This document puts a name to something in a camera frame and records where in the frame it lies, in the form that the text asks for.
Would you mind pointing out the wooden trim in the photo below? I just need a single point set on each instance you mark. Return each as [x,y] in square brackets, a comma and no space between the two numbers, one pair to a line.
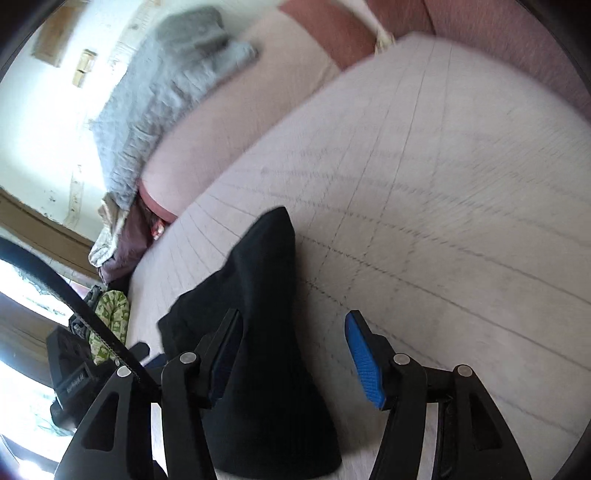
[41,226]

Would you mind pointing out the beige wall switch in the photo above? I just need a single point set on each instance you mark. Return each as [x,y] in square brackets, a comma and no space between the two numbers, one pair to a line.
[84,68]

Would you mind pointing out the pink backrest cushion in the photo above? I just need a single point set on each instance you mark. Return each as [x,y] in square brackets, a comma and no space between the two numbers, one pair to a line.
[485,32]
[240,115]

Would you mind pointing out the wooden wall board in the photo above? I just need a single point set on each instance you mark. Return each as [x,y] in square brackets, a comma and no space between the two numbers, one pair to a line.
[60,30]

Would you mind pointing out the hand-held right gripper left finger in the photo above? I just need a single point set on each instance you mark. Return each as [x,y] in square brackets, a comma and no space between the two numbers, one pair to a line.
[226,360]

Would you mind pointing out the grey quilted blanket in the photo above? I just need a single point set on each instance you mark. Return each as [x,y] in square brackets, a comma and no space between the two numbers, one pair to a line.
[161,92]

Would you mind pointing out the green patterned quilt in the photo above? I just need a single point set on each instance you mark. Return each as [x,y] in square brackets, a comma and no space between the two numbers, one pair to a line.
[111,314]

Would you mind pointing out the dark maroon blanket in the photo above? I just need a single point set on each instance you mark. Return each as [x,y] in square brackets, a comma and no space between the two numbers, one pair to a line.
[127,244]

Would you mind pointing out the small red white packet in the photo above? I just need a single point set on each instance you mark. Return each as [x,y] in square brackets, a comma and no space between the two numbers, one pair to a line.
[158,229]

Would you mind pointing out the bright window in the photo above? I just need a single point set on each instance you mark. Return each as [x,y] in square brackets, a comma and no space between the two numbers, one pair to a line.
[27,286]

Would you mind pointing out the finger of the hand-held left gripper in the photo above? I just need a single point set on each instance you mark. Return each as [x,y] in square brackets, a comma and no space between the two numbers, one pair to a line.
[138,353]

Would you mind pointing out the beige crumpled cloth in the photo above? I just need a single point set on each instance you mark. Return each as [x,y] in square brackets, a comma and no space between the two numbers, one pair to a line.
[106,230]

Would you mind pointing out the black pants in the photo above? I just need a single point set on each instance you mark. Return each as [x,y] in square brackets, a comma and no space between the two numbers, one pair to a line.
[268,323]

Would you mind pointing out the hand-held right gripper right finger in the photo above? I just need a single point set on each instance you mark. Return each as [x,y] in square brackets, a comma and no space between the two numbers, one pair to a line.
[364,364]

